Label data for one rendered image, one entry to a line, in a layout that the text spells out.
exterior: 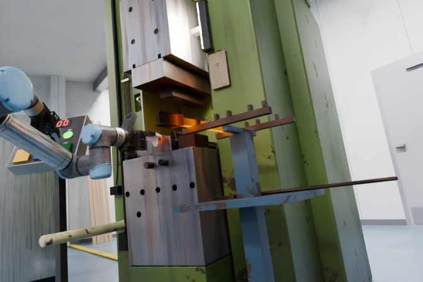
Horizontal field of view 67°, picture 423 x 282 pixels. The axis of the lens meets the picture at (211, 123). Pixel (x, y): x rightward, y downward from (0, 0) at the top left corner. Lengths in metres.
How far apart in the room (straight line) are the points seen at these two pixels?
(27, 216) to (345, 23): 5.02
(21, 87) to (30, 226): 2.92
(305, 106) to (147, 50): 0.87
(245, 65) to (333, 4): 4.52
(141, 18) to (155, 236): 1.03
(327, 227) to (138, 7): 1.44
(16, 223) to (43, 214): 0.24
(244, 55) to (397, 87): 3.73
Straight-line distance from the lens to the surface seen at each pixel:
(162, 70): 1.50
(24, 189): 3.80
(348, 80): 5.42
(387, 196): 5.15
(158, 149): 1.44
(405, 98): 4.95
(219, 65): 1.48
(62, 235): 1.53
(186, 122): 1.02
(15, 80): 0.97
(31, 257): 3.82
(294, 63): 1.84
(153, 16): 1.64
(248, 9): 1.54
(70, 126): 1.76
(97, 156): 1.17
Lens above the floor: 0.73
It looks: 12 degrees up
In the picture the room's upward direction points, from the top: 7 degrees counter-clockwise
